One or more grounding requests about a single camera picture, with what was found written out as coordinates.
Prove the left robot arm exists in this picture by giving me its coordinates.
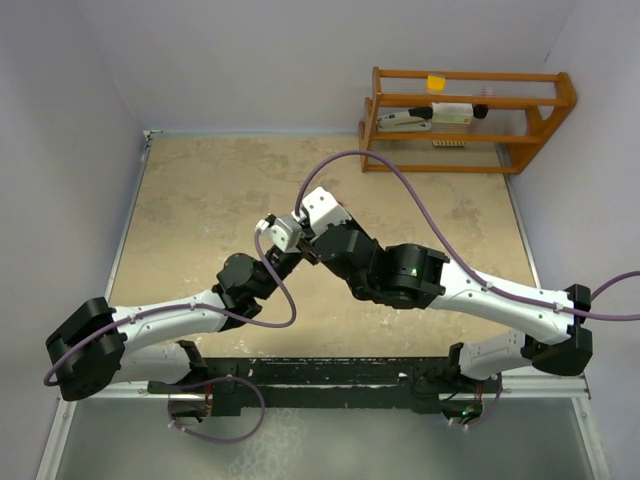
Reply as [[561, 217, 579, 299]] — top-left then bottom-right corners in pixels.
[[43, 247, 303, 401]]

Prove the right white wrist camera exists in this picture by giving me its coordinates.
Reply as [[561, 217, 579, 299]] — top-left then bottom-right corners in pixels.
[[293, 187, 352, 236]]

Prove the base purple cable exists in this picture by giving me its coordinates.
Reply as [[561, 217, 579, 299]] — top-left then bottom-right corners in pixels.
[[448, 372, 506, 432], [167, 374, 266, 444]]

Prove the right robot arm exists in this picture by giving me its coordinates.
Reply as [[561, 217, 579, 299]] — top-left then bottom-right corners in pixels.
[[308, 220, 593, 391]]

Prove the black round object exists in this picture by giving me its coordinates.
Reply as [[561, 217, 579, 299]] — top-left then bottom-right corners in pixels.
[[473, 104, 489, 119]]

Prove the base right purple cable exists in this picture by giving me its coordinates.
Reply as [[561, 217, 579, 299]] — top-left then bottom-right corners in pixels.
[[448, 372, 506, 432]]

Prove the staples strip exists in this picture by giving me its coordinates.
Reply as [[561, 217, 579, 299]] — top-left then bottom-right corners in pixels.
[[432, 140, 467, 148]]

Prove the white stapler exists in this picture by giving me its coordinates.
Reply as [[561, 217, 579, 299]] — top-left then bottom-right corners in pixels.
[[376, 106, 433, 133]]

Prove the base left purple cable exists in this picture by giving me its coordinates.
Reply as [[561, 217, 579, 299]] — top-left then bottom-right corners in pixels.
[[167, 374, 266, 444]]

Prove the black base frame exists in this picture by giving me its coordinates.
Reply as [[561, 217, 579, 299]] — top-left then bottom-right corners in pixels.
[[147, 341, 504, 419]]

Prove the white green box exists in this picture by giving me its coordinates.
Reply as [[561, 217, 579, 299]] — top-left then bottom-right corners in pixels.
[[431, 102, 474, 125]]

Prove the yellow sticky block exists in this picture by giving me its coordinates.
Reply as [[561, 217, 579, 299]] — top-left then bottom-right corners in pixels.
[[426, 75, 446, 94]]

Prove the wooden shelf rack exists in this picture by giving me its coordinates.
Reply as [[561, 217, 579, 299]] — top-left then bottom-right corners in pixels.
[[358, 67, 578, 175]]

